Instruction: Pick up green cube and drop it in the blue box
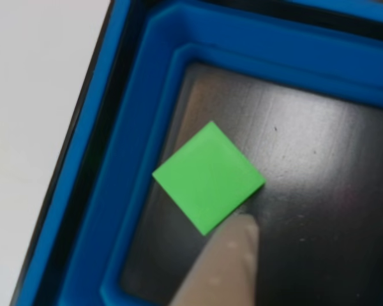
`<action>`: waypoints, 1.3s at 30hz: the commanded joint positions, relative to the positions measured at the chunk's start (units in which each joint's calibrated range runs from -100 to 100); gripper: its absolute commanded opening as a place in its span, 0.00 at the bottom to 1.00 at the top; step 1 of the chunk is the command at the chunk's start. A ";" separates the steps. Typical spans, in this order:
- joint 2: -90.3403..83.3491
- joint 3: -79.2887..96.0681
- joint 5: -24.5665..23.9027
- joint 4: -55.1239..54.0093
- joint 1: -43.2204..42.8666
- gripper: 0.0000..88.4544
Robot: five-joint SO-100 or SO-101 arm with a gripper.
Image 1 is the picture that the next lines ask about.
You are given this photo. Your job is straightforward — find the green cube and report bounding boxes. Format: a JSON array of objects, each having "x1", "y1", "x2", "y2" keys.
[{"x1": 151, "y1": 120, "x2": 267, "y2": 237}]

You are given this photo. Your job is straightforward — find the blue box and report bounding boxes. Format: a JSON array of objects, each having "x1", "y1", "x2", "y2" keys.
[{"x1": 8, "y1": 0, "x2": 383, "y2": 306}]

